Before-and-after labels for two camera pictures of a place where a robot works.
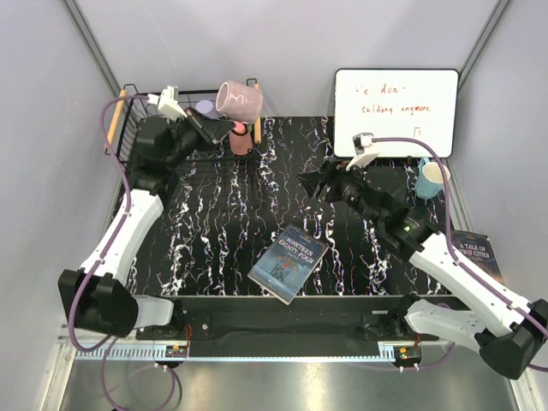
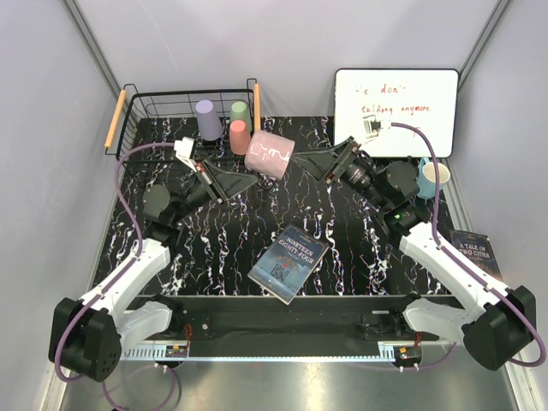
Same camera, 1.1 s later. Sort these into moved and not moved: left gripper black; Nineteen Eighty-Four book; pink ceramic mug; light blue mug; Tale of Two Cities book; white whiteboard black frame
Moved: pink ceramic mug; left gripper black
Not moved: Nineteen Eighty-Four book; light blue mug; white whiteboard black frame; Tale of Two Cities book
